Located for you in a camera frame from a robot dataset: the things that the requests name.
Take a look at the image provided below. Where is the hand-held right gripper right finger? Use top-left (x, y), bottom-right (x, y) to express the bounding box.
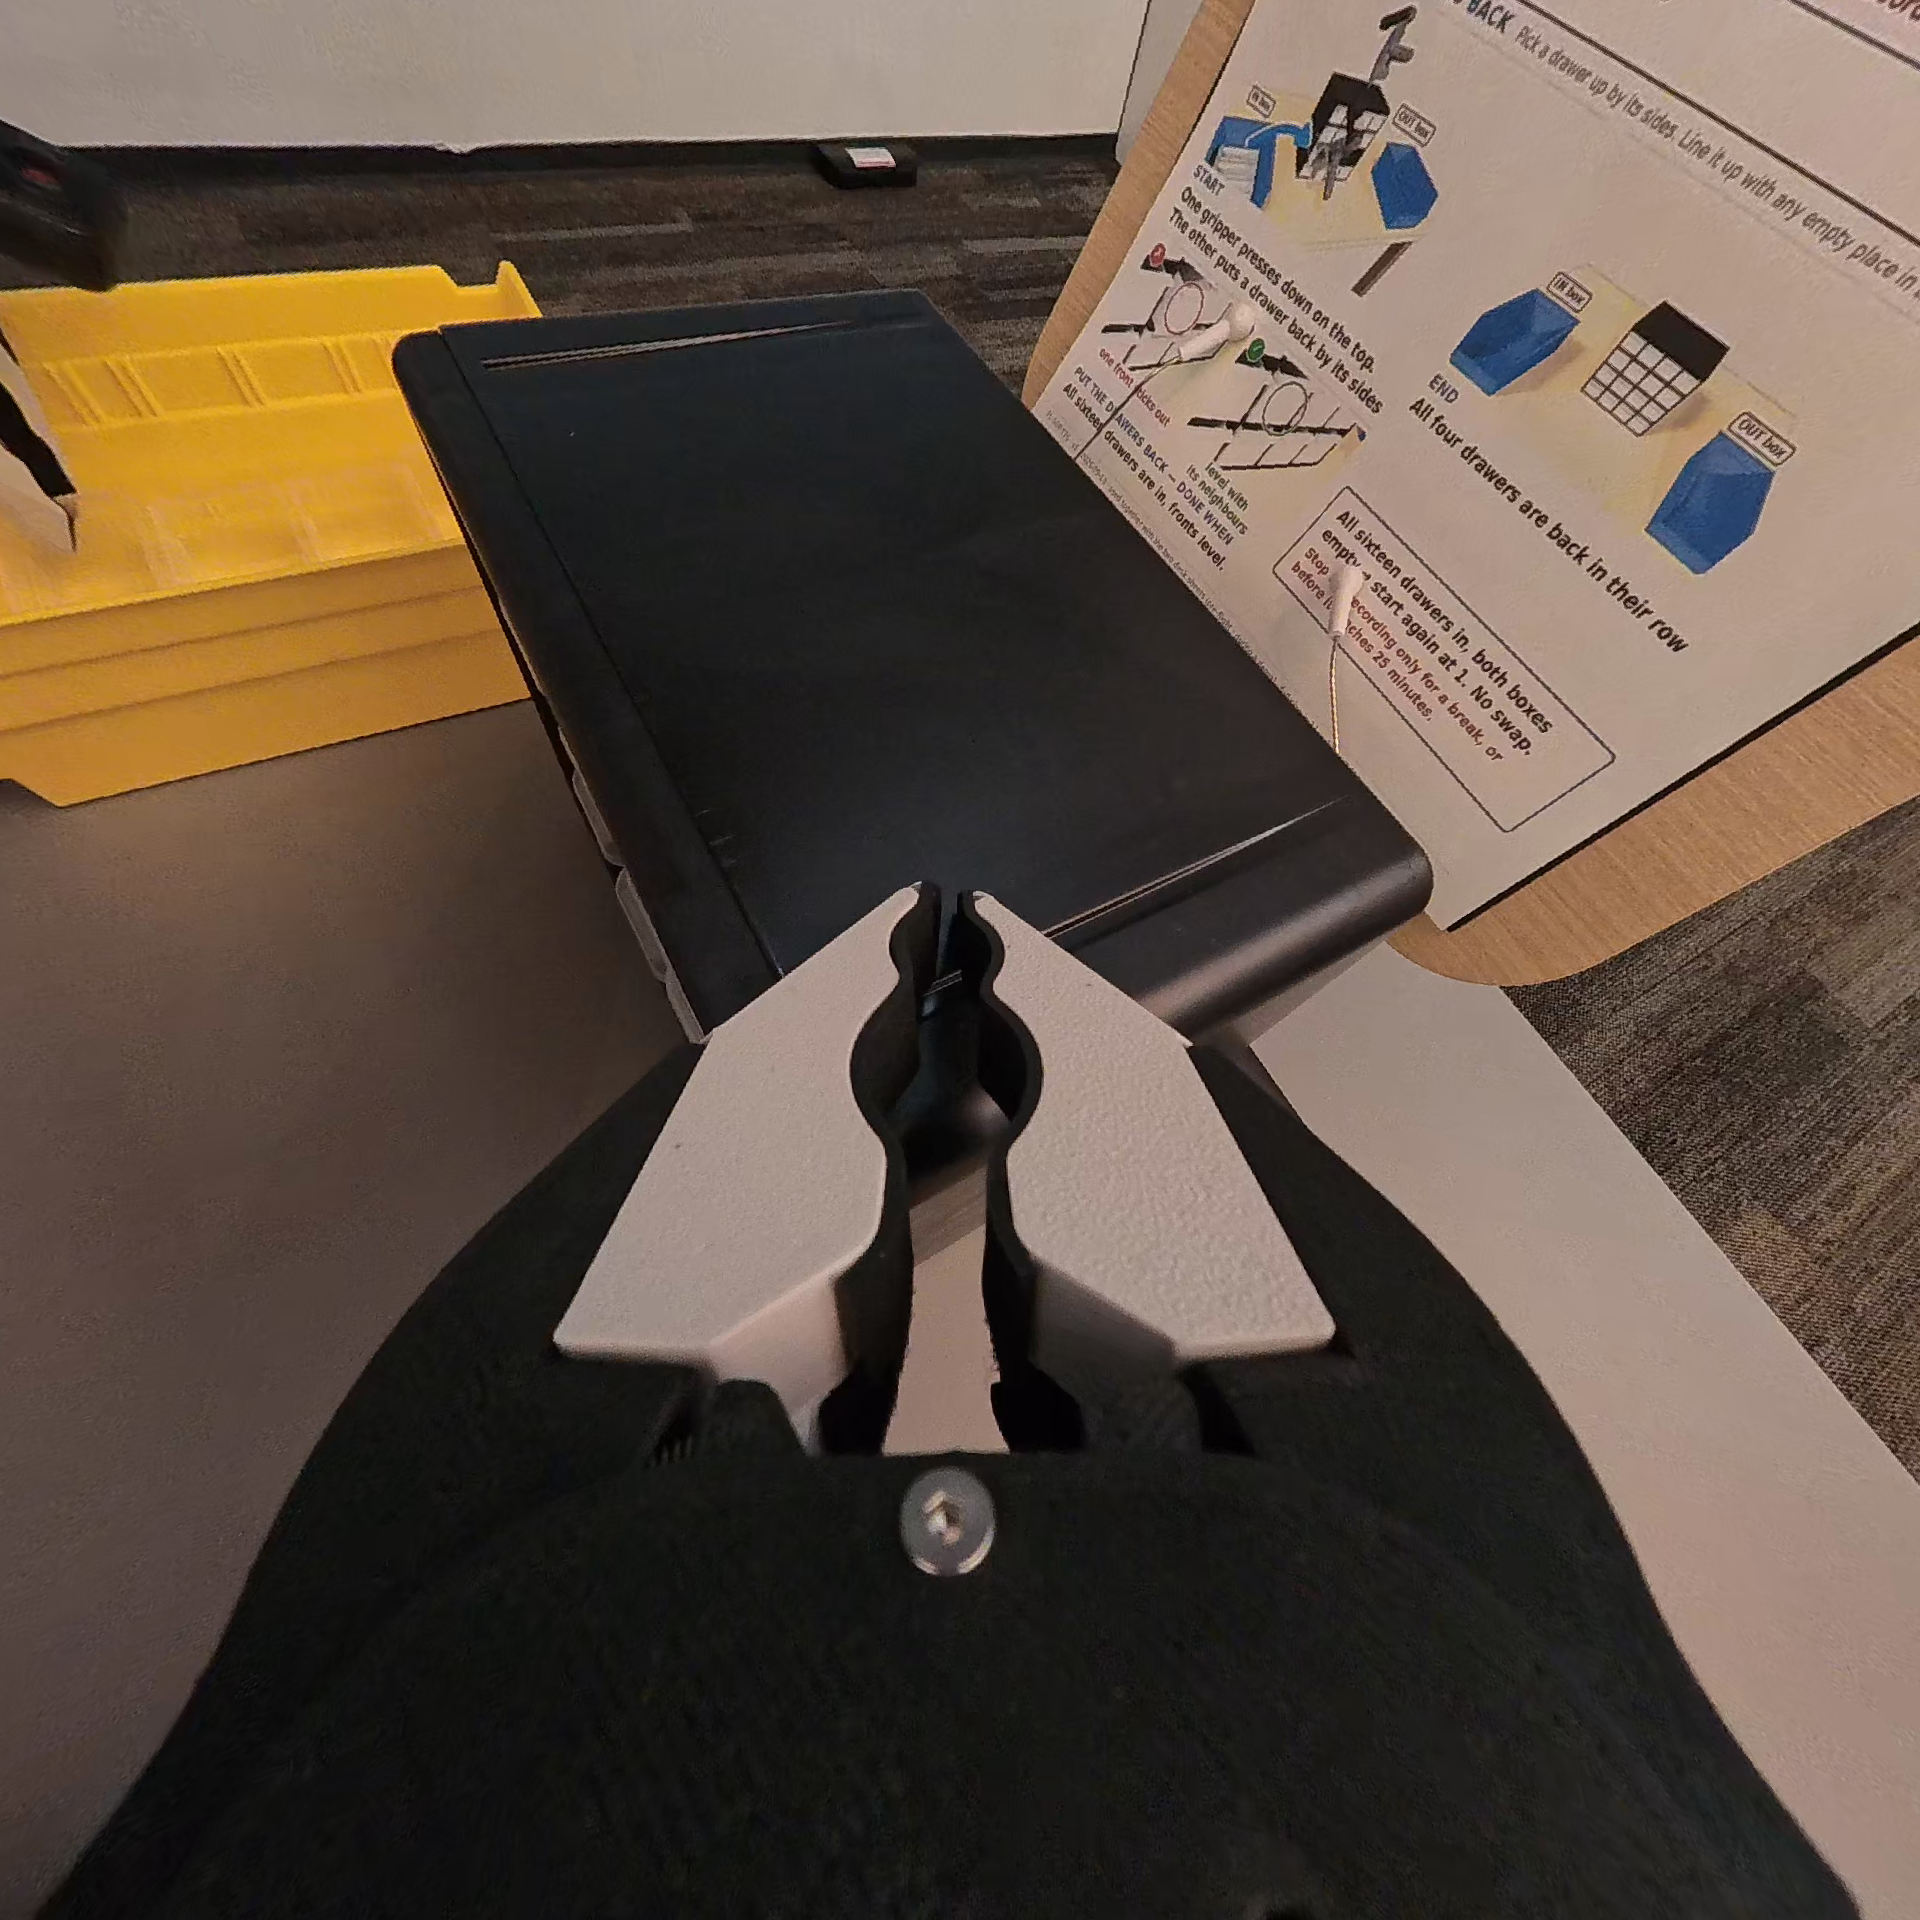
top-left (953, 889), bottom-right (1336, 1435)

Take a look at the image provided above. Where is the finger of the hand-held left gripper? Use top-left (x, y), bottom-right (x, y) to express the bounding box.
top-left (0, 331), bottom-right (79, 550)

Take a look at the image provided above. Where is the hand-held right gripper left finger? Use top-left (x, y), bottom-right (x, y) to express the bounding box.
top-left (553, 883), bottom-right (918, 1459)

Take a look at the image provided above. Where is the yellow storage bin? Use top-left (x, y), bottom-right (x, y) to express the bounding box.
top-left (0, 262), bottom-right (543, 810)

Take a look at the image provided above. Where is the black drawer cabinet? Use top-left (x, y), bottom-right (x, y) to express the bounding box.
top-left (392, 289), bottom-right (1435, 1079)

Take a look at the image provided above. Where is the instruction poster on board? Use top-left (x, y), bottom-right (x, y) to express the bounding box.
top-left (1022, 0), bottom-right (1920, 995)

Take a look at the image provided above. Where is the printed instruction poster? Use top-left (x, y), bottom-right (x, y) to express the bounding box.
top-left (1022, 0), bottom-right (1920, 923)

